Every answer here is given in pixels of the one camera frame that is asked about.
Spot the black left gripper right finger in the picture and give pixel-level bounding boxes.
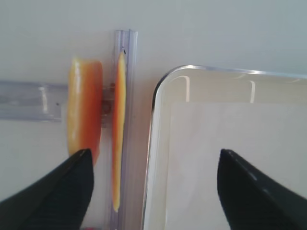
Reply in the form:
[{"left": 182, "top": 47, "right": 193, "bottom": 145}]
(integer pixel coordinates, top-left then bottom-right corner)
[{"left": 217, "top": 149, "right": 307, "bottom": 230}]

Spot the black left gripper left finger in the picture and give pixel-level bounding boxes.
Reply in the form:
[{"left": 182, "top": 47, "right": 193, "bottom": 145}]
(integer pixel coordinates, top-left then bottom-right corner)
[{"left": 0, "top": 149, "right": 94, "bottom": 230}]

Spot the orange cheese slice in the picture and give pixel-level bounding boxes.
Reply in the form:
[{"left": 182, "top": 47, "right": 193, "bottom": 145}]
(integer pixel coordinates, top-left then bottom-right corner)
[
  {"left": 67, "top": 58, "right": 103, "bottom": 164},
  {"left": 112, "top": 51, "right": 126, "bottom": 212}
]

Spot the orange cheese slice in holder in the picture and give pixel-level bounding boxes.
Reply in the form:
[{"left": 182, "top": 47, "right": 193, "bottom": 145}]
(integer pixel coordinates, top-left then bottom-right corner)
[{"left": 67, "top": 58, "right": 103, "bottom": 164}]

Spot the cream rectangular tray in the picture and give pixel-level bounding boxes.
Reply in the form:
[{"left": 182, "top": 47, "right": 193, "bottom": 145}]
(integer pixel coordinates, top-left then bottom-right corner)
[{"left": 142, "top": 65, "right": 307, "bottom": 230}]

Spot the clear cheese holder rail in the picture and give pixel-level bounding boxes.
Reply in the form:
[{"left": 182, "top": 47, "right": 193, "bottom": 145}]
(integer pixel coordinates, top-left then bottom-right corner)
[{"left": 0, "top": 80, "right": 68, "bottom": 122}]

